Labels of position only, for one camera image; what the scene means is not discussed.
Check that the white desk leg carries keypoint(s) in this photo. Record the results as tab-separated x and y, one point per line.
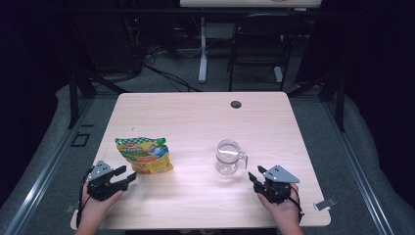
278	74
203	52

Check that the clear glass jar with lid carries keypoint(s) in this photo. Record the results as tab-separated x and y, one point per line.
227	158

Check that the person's left hand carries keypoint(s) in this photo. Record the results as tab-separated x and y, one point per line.
98	205

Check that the dark equipment cabinet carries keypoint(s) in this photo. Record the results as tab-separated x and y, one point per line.
107	45

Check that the aluminium floor rail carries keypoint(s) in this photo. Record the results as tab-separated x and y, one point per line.
45	169
355	163

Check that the person's right hand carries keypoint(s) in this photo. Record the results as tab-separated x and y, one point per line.
284	210

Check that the colourful snack bag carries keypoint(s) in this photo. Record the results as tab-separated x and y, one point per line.
147	156

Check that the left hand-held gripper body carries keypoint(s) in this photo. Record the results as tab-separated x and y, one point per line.
99	187

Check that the black metal stand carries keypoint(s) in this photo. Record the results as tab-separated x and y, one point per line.
340	104
73	98

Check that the black folding chair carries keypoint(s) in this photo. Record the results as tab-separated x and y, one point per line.
261	39

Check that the light background desk top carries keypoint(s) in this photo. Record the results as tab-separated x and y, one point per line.
248	3

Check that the grey tape strip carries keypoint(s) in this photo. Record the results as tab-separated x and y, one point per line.
71	208
324	204

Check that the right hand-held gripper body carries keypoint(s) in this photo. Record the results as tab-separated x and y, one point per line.
277	186

